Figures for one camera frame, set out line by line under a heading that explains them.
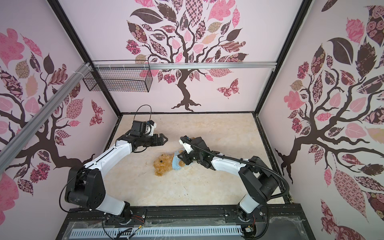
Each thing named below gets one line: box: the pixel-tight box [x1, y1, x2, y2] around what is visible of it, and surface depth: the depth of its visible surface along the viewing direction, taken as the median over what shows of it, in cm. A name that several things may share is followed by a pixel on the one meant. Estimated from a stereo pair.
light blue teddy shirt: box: [172, 150, 183, 171], surface depth 87 cm
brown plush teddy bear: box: [153, 150, 188, 177], surface depth 85 cm
